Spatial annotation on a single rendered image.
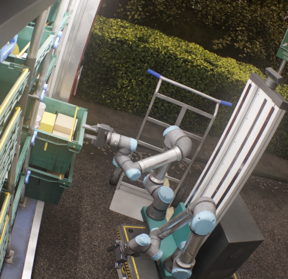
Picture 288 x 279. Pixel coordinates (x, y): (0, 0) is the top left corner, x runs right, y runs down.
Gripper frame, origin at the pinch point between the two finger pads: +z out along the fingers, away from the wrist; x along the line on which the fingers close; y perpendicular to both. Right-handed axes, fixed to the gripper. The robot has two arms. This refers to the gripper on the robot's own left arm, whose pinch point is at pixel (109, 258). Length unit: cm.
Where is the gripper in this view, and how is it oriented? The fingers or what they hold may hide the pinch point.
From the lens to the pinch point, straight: 202.1
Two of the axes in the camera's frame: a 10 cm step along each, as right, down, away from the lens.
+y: -7.3, -5.1, -4.6
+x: 0.5, 6.3, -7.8
